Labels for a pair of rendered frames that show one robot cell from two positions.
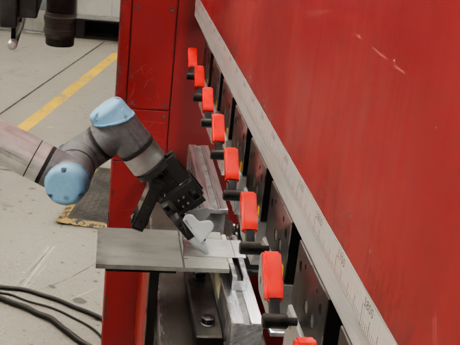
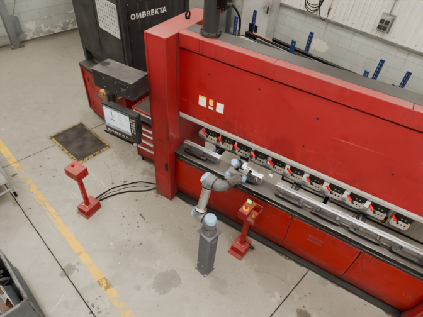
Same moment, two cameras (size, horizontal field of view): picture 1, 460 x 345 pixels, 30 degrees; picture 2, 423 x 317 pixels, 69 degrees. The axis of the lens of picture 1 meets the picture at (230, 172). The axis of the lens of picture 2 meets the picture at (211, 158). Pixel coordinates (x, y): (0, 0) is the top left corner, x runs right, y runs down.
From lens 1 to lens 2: 2.81 m
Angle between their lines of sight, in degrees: 51
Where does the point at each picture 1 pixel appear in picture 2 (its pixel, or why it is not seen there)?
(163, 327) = (244, 185)
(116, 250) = not seen: hidden behind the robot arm
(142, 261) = not seen: hidden behind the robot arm
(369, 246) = (338, 177)
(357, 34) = (330, 158)
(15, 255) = (88, 182)
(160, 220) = (204, 163)
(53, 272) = (106, 179)
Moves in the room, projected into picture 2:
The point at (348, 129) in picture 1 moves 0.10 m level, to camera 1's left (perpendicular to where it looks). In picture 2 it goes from (328, 166) to (323, 172)
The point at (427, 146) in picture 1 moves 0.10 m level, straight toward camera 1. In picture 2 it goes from (353, 172) to (362, 179)
